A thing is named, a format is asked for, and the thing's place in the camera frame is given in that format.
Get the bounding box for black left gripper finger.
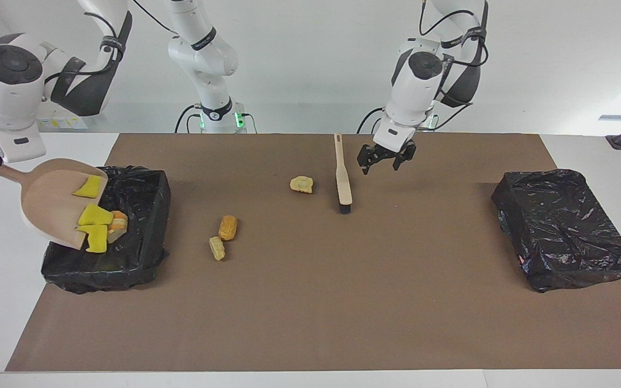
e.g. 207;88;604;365
394;141;418;172
357;144;375;176

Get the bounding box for beige hand brush black bristles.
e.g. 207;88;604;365
334;133;353;214

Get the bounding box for beige plastic dustpan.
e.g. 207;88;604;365
0;148;109;250

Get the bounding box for notched yellow sponge piece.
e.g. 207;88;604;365
72;175;104;199

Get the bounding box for yellow sponge piece green backing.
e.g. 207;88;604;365
77;204;114;227

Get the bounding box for small yellow sponge piece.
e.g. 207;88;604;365
76;224;109;254

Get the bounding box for orange striped croissant toy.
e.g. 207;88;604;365
107;210;129;238

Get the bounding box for brown bread roll toy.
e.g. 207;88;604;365
218;215;238;241

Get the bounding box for open black-lined trash bin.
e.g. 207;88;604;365
41;165;171;294

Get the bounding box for closed black-wrapped bin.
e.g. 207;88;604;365
492;169;621;293

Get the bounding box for brown table mat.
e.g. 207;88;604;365
6;133;621;372

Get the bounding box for black base power cable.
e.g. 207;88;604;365
175;105;203;134
356;107;388;134

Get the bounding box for white wall socket box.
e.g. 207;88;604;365
37;105;89;130

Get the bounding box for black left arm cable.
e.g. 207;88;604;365
418;0;490;116

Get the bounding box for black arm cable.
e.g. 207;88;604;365
41;0;177;89
418;0;490;116

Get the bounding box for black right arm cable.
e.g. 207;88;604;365
41;0;177;89

